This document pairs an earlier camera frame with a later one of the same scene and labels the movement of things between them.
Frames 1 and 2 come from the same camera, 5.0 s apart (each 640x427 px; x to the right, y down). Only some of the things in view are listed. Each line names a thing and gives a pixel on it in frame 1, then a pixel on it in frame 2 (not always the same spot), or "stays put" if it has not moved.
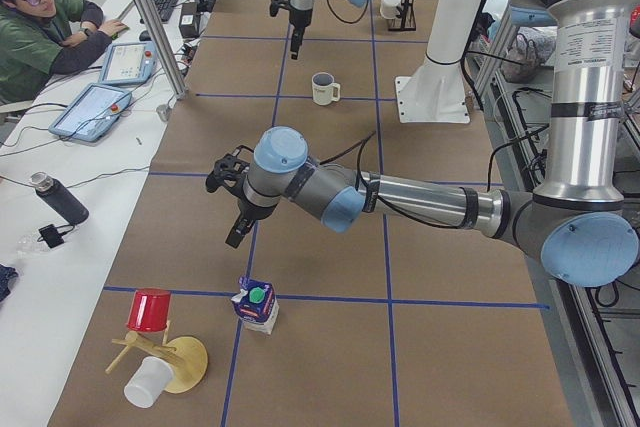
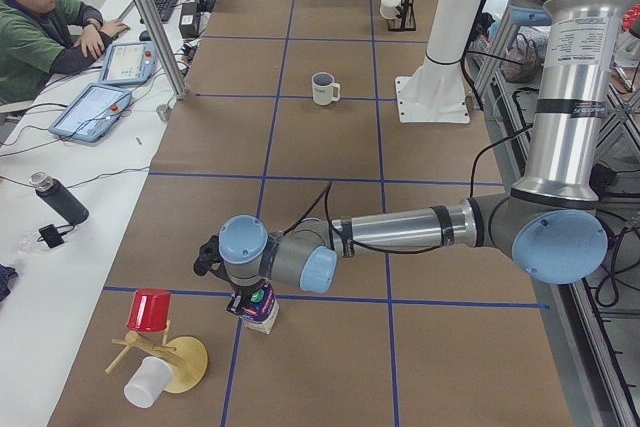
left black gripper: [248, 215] -> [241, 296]
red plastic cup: [149, 309] stays put
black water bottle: [56, 194] stays put
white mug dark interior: [324, 89] stays put
